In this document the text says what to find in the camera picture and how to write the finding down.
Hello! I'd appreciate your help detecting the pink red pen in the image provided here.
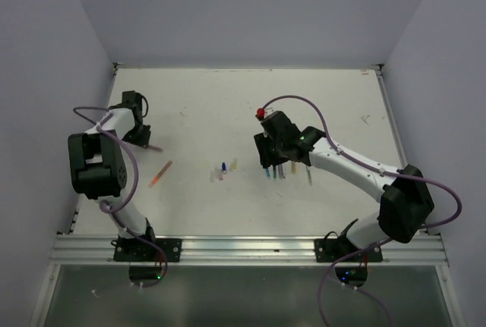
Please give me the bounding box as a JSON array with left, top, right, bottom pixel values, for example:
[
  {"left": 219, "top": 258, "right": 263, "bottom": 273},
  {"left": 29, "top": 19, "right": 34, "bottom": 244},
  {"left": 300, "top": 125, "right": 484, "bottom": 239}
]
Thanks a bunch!
[{"left": 147, "top": 145, "right": 163, "bottom": 152}]

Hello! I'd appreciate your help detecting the purple pen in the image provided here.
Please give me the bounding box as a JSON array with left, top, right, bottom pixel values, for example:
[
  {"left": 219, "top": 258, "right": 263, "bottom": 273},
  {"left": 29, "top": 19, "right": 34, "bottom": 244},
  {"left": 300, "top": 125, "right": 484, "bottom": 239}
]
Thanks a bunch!
[{"left": 278, "top": 164, "right": 286, "bottom": 179}]

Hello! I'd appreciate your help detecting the orange highlighter pen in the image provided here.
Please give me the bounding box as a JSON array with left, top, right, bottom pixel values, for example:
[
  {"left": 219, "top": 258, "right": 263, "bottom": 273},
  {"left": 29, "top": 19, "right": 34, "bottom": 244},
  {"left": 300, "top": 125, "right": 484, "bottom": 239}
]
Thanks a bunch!
[{"left": 149, "top": 160, "right": 173, "bottom": 188}]

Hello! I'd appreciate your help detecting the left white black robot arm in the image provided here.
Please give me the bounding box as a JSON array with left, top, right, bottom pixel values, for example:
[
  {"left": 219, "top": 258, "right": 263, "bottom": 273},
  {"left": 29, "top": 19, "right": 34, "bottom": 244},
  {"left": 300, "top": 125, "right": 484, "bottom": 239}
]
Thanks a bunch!
[{"left": 68, "top": 91, "right": 158, "bottom": 261}]

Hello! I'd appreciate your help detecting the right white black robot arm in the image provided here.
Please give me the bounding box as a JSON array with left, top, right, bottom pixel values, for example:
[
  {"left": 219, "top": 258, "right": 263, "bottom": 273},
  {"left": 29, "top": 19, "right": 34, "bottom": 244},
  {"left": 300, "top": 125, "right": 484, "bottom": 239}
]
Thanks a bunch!
[{"left": 254, "top": 108, "right": 434, "bottom": 261}]

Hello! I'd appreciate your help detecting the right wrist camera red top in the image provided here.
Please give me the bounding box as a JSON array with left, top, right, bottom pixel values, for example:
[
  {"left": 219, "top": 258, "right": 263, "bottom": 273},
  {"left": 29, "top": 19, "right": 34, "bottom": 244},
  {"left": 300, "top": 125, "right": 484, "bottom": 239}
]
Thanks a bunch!
[{"left": 255, "top": 107, "right": 274, "bottom": 121}]

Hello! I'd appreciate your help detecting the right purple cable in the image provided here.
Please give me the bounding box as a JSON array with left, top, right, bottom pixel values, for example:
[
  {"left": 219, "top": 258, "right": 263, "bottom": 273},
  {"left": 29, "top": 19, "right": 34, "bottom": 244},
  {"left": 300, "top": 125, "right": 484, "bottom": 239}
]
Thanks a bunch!
[{"left": 264, "top": 94, "right": 463, "bottom": 327}]

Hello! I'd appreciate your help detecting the right side aluminium rail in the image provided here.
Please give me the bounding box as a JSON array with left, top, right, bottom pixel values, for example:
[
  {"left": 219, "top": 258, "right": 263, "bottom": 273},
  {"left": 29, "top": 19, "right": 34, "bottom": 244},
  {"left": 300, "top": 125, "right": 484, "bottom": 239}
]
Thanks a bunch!
[{"left": 374, "top": 63, "right": 430, "bottom": 235}]

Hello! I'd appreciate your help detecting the aluminium rail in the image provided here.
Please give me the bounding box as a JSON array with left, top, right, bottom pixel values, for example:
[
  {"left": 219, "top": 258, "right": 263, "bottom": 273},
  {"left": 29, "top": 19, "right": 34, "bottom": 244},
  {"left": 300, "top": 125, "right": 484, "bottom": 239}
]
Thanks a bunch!
[
  {"left": 49, "top": 234, "right": 448, "bottom": 266},
  {"left": 374, "top": 63, "right": 430, "bottom": 235}
]

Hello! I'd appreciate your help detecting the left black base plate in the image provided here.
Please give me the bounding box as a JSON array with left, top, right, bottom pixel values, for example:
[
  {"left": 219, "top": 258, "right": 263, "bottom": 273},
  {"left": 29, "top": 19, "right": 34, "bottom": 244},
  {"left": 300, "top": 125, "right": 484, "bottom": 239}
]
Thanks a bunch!
[{"left": 111, "top": 238, "right": 182, "bottom": 263}]

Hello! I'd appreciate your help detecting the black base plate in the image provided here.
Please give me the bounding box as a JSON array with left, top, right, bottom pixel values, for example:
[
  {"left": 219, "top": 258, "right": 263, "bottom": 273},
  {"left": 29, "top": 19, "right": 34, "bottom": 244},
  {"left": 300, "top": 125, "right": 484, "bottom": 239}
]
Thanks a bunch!
[
  {"left": 111, "top": 238, "right": 182, "bottom": 263},
  {"left": 314, "top": 237, "right": 383, "bottom": 263}
]

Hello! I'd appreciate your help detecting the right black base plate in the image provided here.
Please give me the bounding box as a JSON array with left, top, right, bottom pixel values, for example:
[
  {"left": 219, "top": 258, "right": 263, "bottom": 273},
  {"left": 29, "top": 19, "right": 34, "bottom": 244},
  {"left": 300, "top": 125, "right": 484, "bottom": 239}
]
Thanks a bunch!
[{"left": 314, "top": 237, "right": 383, "bottom": 263}]

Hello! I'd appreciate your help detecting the aluminium front rail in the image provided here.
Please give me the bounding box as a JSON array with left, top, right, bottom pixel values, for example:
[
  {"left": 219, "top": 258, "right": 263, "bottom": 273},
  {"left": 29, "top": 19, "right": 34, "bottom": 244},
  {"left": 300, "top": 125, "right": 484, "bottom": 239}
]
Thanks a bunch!
[{"left": 49, "top": 234, "right": 448, "bottom": 266}]

